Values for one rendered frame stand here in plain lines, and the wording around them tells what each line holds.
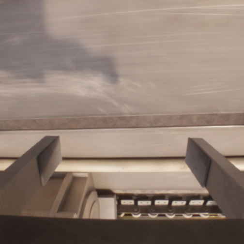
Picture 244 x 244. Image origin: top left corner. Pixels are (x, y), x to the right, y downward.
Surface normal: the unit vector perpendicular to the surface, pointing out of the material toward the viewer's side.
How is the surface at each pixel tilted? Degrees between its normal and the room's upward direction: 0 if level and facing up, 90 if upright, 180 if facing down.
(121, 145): 0
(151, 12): 0
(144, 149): 0
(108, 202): 40
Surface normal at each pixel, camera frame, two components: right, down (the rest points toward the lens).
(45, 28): -0.05, 0.65
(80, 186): -0.07, -0.86
